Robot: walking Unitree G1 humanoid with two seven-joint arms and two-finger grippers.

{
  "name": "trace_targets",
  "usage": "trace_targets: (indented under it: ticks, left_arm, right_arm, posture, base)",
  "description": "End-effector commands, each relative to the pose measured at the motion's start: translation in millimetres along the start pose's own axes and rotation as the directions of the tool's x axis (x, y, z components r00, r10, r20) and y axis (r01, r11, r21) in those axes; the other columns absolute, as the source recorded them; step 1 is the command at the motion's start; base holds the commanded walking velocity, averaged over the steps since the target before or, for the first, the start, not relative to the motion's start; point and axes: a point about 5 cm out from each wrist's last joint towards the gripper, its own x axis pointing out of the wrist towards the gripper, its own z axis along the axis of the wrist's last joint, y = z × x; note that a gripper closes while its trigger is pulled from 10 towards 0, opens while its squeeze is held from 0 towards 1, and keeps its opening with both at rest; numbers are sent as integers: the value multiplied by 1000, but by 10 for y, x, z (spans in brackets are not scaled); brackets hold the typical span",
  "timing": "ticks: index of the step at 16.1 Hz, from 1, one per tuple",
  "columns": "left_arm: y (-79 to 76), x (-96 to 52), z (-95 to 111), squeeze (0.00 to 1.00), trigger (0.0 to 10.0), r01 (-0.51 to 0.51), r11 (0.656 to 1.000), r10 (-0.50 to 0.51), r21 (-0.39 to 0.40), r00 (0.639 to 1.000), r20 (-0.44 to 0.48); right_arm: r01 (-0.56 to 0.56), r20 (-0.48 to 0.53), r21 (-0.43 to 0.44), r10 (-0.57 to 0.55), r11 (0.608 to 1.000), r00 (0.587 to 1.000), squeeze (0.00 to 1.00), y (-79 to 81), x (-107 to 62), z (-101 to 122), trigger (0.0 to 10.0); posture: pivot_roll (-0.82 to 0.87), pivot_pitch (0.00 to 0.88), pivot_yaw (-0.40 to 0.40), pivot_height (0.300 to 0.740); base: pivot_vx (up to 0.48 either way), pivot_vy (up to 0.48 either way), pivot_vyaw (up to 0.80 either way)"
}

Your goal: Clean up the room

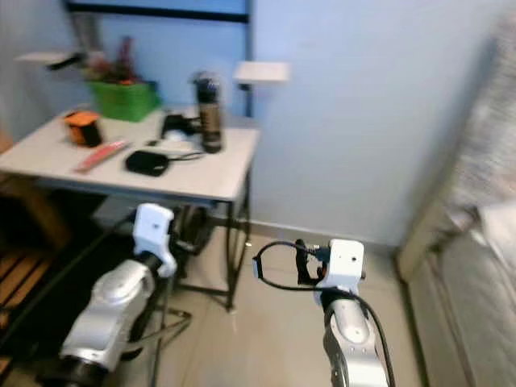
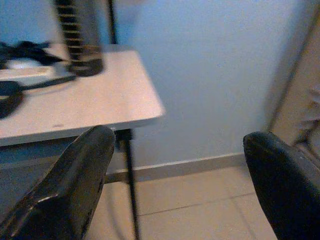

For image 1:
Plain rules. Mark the orange and black box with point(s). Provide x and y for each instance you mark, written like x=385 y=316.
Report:
x=85 y=129

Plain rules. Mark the wooden slatted bench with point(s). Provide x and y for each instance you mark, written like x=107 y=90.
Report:
x=20 y=274

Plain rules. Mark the tall black bottle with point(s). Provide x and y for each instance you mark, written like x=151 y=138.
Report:
x=210 y=113

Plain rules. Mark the small black gadget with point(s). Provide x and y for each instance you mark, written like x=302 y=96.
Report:
x=179 y=125

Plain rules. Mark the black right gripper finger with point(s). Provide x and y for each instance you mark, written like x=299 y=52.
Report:
x=302 y=262

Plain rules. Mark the beige bed mattress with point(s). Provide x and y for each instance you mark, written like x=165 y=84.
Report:
x=468 y=310

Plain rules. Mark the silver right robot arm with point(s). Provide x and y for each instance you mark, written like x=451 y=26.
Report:
x=351 y=343

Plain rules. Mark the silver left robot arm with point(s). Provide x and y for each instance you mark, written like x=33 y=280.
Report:
x=117 y=302

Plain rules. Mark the small white shelf board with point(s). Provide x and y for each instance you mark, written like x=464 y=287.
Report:
x=262 y=72
x=44 y=57

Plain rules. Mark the black metal rack frame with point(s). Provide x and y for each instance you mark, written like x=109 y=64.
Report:
x=161 y=10

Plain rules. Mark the white table with black legs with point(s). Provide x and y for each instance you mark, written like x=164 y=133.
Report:
x=210 y=177

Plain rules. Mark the green basket with plants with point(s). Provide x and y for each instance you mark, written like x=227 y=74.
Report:
x=125 y=101

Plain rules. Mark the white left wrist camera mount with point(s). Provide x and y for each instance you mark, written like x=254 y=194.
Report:
x=153 y=230

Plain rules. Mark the black pouch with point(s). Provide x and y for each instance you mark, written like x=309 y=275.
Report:
x=147 y=163

